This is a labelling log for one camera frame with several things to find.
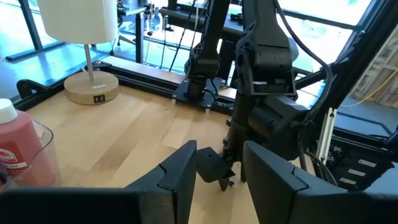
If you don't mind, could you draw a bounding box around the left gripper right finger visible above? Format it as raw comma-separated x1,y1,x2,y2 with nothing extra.
243,140,346,224

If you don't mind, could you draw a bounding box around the dark-framed window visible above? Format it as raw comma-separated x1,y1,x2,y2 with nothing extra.
0,0,386,82

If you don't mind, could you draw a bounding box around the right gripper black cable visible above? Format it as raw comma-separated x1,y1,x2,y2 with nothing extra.
273,0,339,187

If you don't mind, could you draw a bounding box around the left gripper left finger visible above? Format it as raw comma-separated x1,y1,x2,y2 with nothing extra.
124,140,198,224

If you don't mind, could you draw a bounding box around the silver frame bracket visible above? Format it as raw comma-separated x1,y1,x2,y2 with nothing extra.
316,108,338,166

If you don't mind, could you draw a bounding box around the large bright red paint bottle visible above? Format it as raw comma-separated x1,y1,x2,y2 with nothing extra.
0,98,60,189

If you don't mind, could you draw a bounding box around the clear plastic bin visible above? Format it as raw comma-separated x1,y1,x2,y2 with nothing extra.
0,119,62,190

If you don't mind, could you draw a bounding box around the yellow extension cord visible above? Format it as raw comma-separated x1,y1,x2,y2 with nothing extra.
340,70,398,108

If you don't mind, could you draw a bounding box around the table lamp white shade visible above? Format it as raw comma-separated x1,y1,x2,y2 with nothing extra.
36,0,121,106

